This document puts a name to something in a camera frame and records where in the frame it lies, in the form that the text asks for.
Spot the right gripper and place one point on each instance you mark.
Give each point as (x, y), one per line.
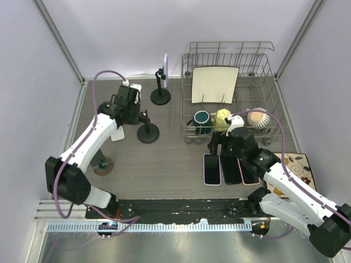
(219, 137)

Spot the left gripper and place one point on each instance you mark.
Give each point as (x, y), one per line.
(135, 120)

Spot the lavender case phone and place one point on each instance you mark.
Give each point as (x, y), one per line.
(211, 170)

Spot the white phone stand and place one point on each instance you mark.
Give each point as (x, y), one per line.
(118, 134)

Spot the black round phone stand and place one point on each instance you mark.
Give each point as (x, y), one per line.
(147, 133)

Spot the black case phone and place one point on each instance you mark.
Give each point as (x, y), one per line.
(231, 170)

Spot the pink case phone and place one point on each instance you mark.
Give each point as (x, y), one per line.
(247, 178)

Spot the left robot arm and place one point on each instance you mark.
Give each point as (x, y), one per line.
(65, 175)

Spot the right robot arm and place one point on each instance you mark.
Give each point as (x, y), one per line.
(324, 222)

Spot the black gooseneck phone stand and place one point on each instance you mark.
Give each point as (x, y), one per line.
(160, 96)

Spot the upright lavender phone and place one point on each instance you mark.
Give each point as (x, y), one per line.
(165, 70)

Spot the wooden round phone stand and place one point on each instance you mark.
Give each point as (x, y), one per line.
(101, 164)

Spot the yellow mug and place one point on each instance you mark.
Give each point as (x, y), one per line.
(218, 120)

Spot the green mug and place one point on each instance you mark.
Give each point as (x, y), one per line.
(202, 121)

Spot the white ribbed cup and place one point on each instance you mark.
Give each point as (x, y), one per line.
(258, 119)

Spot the metal dish rack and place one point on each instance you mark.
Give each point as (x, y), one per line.
(255, 86)

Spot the white square plate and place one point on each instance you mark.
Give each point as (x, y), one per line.
(213, 84)

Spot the floral square plate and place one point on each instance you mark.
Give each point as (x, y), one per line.
(298, 164)

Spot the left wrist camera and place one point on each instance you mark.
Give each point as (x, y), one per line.
(137, 87)

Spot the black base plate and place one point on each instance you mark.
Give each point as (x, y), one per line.
(187, 211)

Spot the white cable duct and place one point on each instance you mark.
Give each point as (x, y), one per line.
(100, 226)

